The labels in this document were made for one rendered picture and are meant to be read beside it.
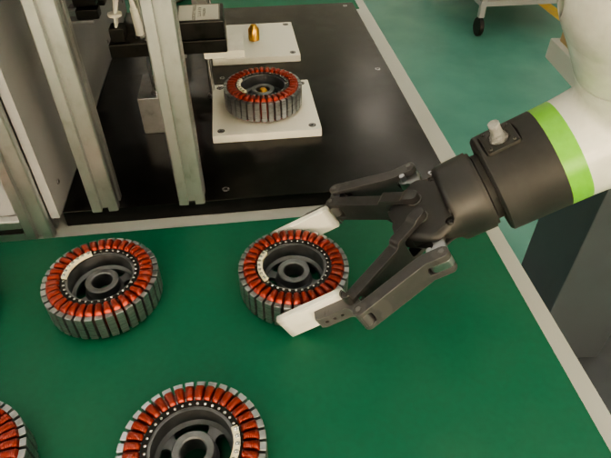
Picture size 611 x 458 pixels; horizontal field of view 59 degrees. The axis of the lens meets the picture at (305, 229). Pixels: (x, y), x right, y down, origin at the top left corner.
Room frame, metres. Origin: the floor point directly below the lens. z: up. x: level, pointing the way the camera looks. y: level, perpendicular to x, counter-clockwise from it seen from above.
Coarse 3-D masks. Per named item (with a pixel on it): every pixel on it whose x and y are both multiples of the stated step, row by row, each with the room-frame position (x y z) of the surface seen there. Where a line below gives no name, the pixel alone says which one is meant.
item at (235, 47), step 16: (192, 16) 0.68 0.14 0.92; (208, 16) 0.68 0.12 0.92; (224, 16) 0.72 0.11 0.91; (128, 32) 0.69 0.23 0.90; (192, 32) 0.67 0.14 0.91; (208, 32) 0.67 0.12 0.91; (224, 32) 0.67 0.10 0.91; (240, 32) 0.73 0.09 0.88; (112, 48) 0.65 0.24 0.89; (128, 48) 0.65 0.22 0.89; (144, 48) 0.66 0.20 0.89; (192, 48) 0.66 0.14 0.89; (208, 48) 0.67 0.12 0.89; (224, 48) 0.67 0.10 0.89; (240, 48) 0.68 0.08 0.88
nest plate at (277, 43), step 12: (264, 24) 1.02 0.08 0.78; (276, 24) 1.02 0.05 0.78; (288, 24) 1.02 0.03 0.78; (264, 36) 0.96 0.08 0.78; (276, 36) 0.96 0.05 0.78; (288, 36) 0.96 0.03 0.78; (252, 48) 0.91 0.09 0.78; (264, 48) 0.91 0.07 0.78; (276, 48) 0.91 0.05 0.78; (288, 48) 0.91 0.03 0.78; (216, 60) 0.87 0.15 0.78; (228, 60) 0.87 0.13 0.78; (240, 60) 0.87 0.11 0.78; (252, 60) 0.87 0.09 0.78; (264, 60) 0.88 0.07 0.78; (276, 60) 0.88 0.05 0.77; (288, 60) 0.88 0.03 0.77; (300, 60) 0.88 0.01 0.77
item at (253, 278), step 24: (264, 240) 0.41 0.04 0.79; (288, 240) 0.42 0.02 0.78; (312, 240) 0.42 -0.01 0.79; (240, 264) 0.38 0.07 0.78; (264, 264) 0.39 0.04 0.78; (288, 264) 0.39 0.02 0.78; (312, 264) 0.40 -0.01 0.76; (336, 264) 0.38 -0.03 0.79; (240, 288) 0.37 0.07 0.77; (264, 288) 0.35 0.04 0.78; (288, 288) 0.36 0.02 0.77; (312, 288) 0.35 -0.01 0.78; (336, 288) 0.35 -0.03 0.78; (264, 312) 0.33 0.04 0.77
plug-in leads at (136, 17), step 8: (136, 0) 0.70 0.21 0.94; (136, 8) 0.67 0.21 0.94; (112, 16) 0.66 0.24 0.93; (120, 16) 0.66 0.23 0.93; (136, 16) 0.67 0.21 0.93; (112, 24) 0.67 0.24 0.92; (120, 24) 0.67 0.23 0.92; (136, 24) 0.67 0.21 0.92; (112, 32) 0.66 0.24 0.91; (120, 32) 0.66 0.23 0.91; (136, 32) 0.67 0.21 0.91; (144, 32) 0.68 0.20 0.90; (112, 40) 0.66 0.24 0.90; (120, 40) 0.66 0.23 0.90
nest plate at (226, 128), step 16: (304, 80) 0.79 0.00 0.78; (224, 96) 0.74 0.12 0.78; (304, 96) 0.74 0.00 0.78; (224, 112) 0.69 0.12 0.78; (304, 112) 0.69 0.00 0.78; (224, 128) 0.64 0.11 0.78; (240, 128) 0.64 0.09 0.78; (256, 128) 0.64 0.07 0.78; (272, 128) 0.64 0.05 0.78; (288, 128) 0.64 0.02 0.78; (304, 128) 0.64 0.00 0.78; (320, 128) 0.64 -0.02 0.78
